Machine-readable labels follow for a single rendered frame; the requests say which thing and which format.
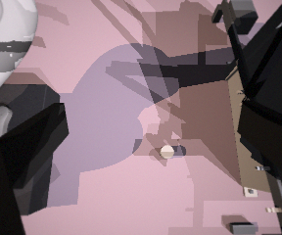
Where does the grey metal cylinder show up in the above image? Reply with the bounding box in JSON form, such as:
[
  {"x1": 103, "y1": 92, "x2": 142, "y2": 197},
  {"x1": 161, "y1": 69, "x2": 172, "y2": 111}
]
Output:
[{"x1": 160, "y1": 145, "x2": 174, "y2": 159}]

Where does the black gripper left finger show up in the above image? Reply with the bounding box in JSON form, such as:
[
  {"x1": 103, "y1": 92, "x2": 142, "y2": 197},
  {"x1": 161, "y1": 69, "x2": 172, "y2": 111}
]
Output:
[{"x1": 0, "y1": 103, "x2": 69, "y2": 235}]

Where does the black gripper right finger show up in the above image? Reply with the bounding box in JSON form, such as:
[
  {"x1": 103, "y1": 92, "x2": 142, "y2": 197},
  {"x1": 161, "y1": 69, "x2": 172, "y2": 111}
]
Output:
[{"x1": 237, "y1": 100, "x2": 282, "y2": 170}]

